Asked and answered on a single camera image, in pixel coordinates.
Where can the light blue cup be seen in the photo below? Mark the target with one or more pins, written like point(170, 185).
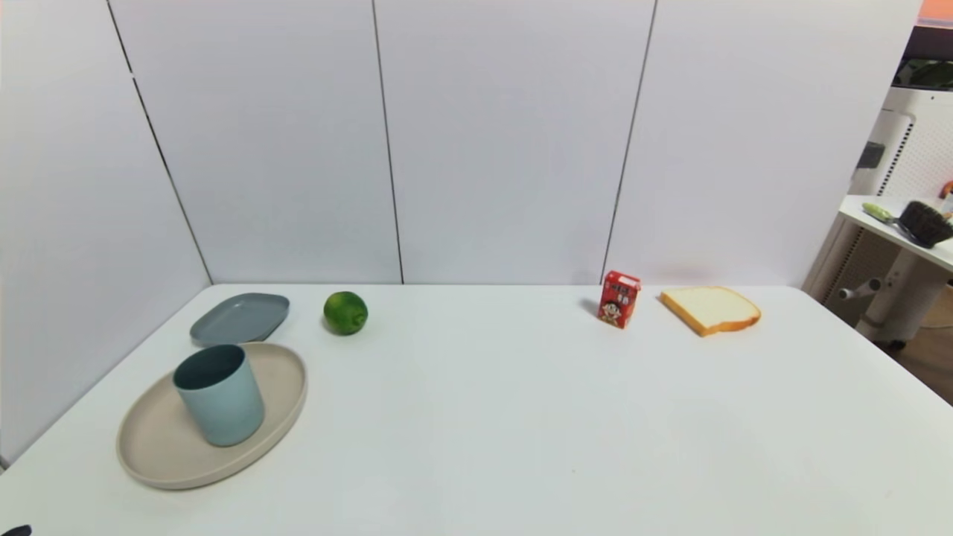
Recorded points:
point(223, 406)

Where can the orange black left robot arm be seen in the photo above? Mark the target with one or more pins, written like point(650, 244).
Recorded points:
point(15, 531)

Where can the grey-blue small plate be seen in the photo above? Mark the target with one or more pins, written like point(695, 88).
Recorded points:
point(240, 319)

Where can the beige round plate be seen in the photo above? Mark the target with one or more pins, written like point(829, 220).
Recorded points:
point(160, 454)

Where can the green lime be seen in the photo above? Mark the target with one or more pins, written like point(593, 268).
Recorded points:
point(345, 313)

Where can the red milk carton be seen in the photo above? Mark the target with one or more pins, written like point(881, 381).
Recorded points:
point(618, 299)

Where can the slice of white bread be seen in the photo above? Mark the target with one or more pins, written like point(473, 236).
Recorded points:
point(711, 309)

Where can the white side table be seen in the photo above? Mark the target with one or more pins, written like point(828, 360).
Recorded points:
point(904, 290)

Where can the black bristle brush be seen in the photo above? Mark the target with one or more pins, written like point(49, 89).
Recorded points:
point(925, 222)

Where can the white pegboard panel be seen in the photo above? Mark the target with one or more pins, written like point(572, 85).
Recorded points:
point(919, 149)

